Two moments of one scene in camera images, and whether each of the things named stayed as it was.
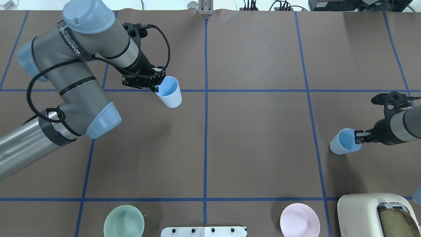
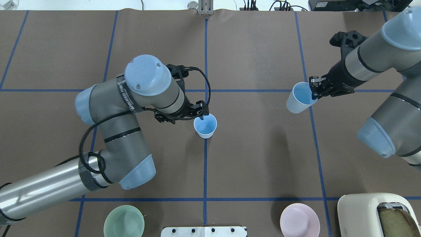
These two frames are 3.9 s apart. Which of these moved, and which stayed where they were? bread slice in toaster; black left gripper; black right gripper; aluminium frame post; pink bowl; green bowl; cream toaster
Moved: black left gripper; black right gripper
Stayed: bread slice in toaster; pink bowl; green bowl; aluminium frame post; cream toaster
